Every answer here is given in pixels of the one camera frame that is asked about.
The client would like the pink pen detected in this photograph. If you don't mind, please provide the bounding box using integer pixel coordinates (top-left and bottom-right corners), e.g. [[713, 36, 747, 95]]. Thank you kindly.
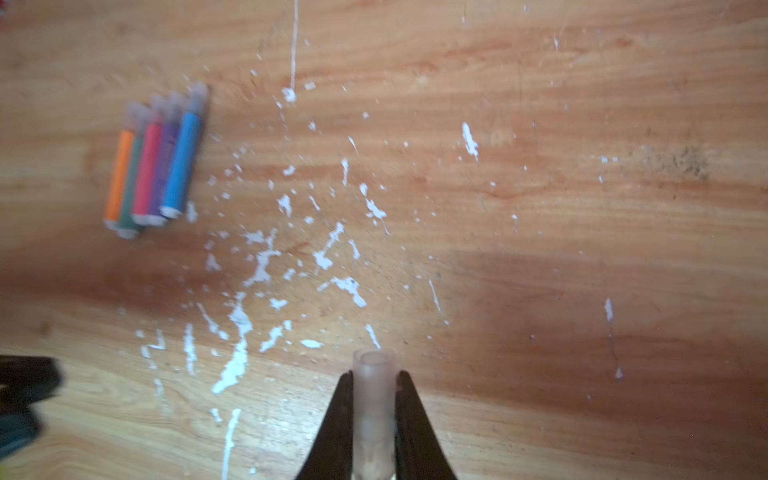
[[132, 95, 167, 226]]

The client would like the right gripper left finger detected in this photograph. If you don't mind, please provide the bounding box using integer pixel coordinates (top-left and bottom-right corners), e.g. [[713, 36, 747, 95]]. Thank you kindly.
[[295, 371, 354, 480]]

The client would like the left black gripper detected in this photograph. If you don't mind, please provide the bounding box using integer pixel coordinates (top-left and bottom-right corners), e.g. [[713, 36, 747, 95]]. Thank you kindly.
[[1, 355, 63, 459]]

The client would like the purple pen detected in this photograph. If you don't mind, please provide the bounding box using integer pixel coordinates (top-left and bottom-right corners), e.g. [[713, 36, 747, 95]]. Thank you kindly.
[[147, 92, 186, 226]]

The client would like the clear pen cap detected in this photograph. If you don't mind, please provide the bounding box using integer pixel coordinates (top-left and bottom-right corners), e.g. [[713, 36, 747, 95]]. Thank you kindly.
[[352, 349, 396, 479]]

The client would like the blue pen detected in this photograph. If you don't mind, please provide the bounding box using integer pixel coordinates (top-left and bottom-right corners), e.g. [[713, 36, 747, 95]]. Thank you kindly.
[[160, 82, 209, 219]]

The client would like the green pen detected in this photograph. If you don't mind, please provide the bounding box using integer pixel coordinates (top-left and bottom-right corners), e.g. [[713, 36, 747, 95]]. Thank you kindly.
[[116, 102, 149, 240]]

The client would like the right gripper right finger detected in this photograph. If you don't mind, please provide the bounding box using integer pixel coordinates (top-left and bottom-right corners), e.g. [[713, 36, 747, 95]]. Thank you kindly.
[[395, 370, 457, 480]]

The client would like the orange pen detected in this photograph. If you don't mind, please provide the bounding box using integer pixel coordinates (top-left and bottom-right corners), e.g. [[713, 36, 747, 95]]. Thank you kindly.
[[103, 102, 144, 230]]

